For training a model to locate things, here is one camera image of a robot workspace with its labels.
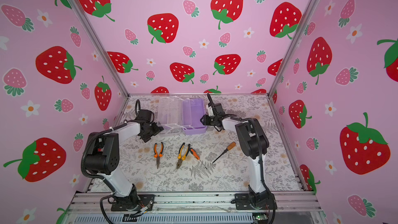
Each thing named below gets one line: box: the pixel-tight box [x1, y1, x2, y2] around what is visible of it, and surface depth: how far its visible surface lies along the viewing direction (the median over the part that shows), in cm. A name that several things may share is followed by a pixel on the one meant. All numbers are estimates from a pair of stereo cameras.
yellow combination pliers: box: [176, 142, 191, 170], surface depth 90 cm
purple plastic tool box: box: [157, 95, 208, 136], surface depth 102 cm
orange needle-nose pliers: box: [153, 142, 164, 170], surface depth 92 cm
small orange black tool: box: [189, 147, 201, 161], surface depth 91 cm
